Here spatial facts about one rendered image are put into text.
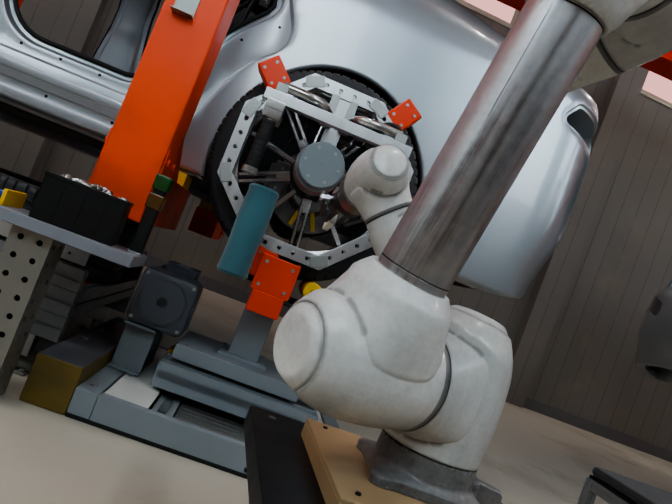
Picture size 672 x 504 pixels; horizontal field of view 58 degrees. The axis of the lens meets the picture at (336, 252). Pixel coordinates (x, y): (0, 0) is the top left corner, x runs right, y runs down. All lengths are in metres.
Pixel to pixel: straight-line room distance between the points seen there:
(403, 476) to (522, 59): 0.57
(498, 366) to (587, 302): 6.47
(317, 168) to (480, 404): 0.94
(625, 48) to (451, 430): 0.58
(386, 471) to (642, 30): 0.68
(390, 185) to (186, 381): 0.99
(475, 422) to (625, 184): 6.79
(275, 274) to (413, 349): 1.06
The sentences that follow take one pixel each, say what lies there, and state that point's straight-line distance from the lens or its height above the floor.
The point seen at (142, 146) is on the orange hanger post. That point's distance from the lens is 1.75.
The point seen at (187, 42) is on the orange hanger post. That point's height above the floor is 1.03.
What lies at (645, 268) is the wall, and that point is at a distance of 7.75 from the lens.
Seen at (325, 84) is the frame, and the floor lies 1.10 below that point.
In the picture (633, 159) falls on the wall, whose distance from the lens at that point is 7.69.
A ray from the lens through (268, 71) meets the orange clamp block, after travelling 1.86.
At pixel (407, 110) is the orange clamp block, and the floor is 1.13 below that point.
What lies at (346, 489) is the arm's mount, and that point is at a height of 0.33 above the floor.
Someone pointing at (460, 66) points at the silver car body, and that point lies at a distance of 2.44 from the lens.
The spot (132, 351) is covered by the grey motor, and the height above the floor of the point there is 0.14.
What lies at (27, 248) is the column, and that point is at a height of 0.37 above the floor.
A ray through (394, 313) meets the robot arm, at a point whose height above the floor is 0.56.
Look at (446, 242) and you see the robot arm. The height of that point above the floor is 0.67.
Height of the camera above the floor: 0.58
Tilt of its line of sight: 2 degrees up
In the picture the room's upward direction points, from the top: 21 degrees clockwise
